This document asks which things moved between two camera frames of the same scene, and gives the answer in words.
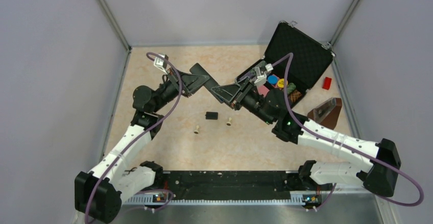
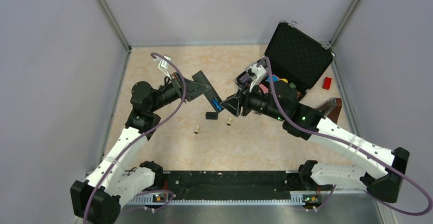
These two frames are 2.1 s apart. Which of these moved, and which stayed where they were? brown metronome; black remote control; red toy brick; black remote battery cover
Moved: black remote control
Stayed: black remote battery cover; brown metronome; red toy brick
